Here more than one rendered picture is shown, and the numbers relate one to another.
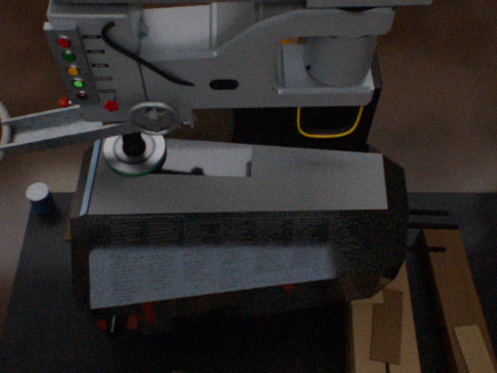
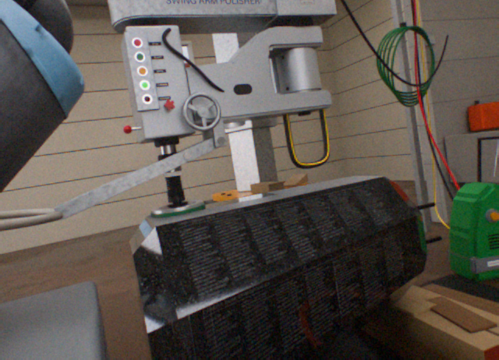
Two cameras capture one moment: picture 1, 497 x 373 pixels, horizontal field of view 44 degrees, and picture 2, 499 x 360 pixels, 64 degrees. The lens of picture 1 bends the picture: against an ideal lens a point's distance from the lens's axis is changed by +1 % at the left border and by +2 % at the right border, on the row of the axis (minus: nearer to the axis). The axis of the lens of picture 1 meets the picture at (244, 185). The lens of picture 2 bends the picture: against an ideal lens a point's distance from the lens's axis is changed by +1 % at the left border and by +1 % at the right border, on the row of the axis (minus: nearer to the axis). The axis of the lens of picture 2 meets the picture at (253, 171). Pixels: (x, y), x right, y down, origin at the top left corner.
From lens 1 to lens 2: 174 cm
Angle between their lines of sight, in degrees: 57
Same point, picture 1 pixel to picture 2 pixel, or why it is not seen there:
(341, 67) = (307, 71)
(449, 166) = not seen: hidden behind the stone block
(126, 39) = (178, 45)
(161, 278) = (244, 265)
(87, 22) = (153, 31)
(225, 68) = (241, 73)
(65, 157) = not seen: outside the picture
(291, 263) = (348, 225)
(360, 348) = (454, 332)
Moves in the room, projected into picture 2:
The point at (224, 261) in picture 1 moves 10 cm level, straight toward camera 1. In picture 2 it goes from (293, 237) to (309, 241)
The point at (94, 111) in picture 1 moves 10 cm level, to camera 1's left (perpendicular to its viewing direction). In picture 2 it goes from (153, 124) to (125, 127)
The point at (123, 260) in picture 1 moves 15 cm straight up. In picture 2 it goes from (200, 257) to (192, 212)
